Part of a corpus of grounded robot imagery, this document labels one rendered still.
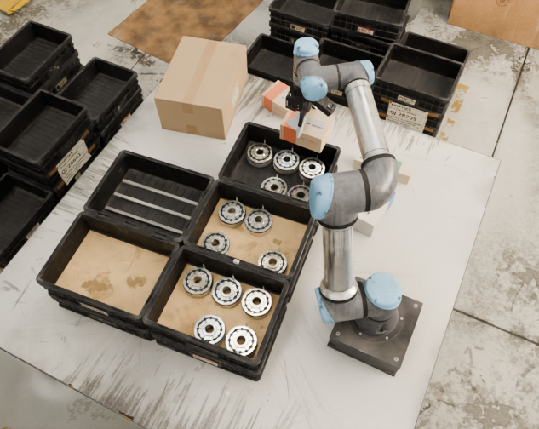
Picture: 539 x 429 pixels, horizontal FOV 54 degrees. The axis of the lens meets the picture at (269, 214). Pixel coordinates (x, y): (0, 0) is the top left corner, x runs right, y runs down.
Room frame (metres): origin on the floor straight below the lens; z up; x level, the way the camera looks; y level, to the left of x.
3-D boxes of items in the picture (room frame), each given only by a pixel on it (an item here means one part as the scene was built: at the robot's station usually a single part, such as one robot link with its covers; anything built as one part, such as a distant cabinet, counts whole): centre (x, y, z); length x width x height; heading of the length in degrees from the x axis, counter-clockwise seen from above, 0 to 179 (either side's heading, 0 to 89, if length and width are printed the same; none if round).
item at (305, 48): (1.26, -0.12, 1.40); 0.09 x 0.08 x 0.11; 7
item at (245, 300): (0.68, 0.05, 0.86); 0.10 x 0.10 x 0.01
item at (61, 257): (0.81, 0.55, 0.87); 0.40 x 0.30 x 0.11; 68
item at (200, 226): (0.94, 0.06, 0.87); 0.40 x 0.30 x 0.11; 68
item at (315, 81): (1.17, -0.15, 1.39); 0.11 x 0.11 x 0.08; 7
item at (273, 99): (1.72, -0.07, 0.74); 0.16 x 0.12 x 0.07; 49
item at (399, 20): (2.60, -0.62, 0.37); 0.42 x 0.34 x 0.46; 63
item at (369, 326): (0.65, -0.36, 0.85); 0.15 x 0.15 x 0.10
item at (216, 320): (0.59, 0.20, 0.86); 0.10 x 0.10 x 0.01
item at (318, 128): (1.26, -0.14, 1.08); 0.16 x 0.12 x 0.07; 63
